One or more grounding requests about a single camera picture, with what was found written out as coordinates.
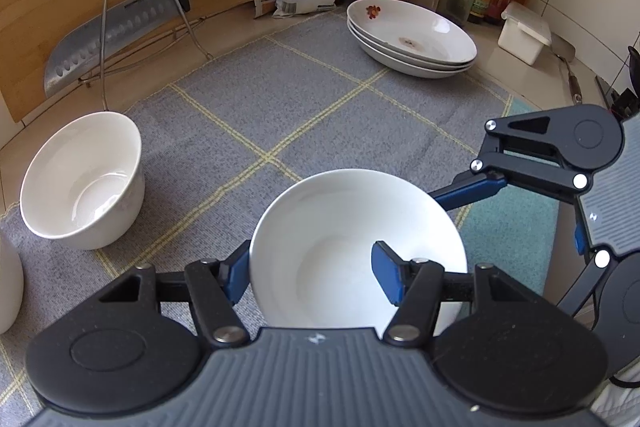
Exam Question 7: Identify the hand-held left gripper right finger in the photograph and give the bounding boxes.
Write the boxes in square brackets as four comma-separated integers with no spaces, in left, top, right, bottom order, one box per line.
[371,241,546,349]

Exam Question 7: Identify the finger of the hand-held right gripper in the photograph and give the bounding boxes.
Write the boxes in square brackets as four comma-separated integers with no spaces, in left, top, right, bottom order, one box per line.
[556,249,613,317]
[429,107,588,212]

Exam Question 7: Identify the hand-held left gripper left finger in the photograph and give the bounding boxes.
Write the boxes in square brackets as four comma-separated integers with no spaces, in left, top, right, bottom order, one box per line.
[97,239,251,348]

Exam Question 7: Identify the white bowl with pink flowers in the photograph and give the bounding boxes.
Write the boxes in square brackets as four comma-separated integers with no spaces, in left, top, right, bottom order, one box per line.
[19,112,146,251]
[249,169,468,337]
[0,231,25,335]

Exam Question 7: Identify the white plate one fruit print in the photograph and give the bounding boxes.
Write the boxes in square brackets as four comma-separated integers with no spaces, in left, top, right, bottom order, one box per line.
[352,34,475,80]

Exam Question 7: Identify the white plate two fruit prints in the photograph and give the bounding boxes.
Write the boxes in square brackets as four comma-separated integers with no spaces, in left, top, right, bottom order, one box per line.
[349,27,477,72]

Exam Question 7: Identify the metal spatula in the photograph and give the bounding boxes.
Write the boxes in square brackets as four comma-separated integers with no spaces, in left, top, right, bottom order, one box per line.
[549,34,585,104]

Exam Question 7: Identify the white lidded plastic box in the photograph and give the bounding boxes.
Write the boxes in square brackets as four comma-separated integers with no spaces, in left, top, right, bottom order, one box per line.
[497,2,553,66]

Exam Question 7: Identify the grey and teal checked mat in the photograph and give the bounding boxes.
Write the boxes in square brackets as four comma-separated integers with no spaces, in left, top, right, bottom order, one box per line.
[0,9,561,427]

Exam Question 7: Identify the black cable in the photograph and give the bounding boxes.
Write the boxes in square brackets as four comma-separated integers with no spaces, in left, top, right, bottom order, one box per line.
[607,372,640,390]

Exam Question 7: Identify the metal wire rack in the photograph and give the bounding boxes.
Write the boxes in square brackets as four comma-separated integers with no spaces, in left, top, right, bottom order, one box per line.
[77,0,213,112]

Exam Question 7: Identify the black-handled kitchen knife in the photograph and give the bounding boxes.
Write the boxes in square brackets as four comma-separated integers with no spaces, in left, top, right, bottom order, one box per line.
[44,0,263,98]

